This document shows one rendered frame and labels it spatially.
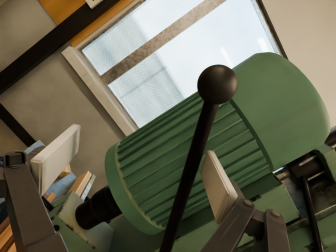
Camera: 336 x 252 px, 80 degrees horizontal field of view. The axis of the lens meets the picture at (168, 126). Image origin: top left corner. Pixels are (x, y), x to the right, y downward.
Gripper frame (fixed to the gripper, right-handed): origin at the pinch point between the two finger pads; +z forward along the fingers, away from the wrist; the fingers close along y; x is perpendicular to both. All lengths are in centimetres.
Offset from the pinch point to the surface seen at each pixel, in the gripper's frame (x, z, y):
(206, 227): -14.7, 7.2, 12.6
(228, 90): 8.1, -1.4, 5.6
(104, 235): -28.1, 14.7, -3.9
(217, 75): 9.0, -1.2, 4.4
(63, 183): -35, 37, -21
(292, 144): 2.6, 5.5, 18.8
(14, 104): -56, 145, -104
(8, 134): -79, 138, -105
